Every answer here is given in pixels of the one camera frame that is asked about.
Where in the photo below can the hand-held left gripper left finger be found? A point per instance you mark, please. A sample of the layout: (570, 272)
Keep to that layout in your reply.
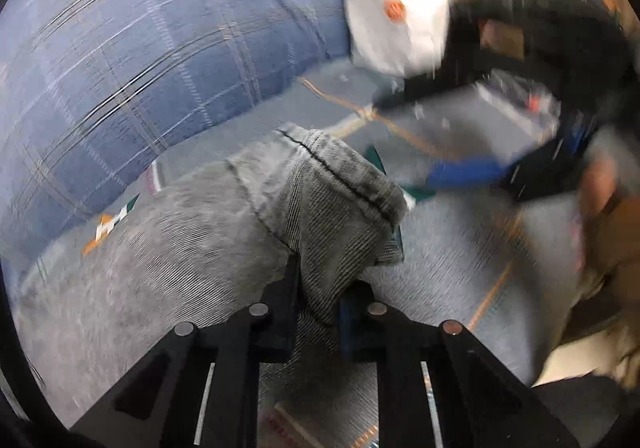
(284, 328)

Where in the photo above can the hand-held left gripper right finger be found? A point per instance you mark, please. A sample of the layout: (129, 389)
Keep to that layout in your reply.
(352, 328)

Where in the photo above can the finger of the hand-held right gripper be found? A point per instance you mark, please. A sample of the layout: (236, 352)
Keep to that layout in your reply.
(425, 95)
(465, 174)

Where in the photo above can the grey pants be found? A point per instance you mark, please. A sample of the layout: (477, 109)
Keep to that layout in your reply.
(200, 248)

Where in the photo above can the person's right hand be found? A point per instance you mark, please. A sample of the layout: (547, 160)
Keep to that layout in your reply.
(600, 185)

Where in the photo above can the grey-blue printed bed sheet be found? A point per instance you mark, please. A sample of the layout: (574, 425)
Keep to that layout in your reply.
(460, 248)

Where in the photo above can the white bag with orange logo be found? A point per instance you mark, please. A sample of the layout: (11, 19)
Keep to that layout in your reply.
(400, 8)

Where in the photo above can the black bag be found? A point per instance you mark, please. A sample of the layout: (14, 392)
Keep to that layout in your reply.
(550, 23)

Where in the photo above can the blue plaid duvet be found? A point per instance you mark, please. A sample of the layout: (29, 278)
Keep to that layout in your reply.
(150, 58)

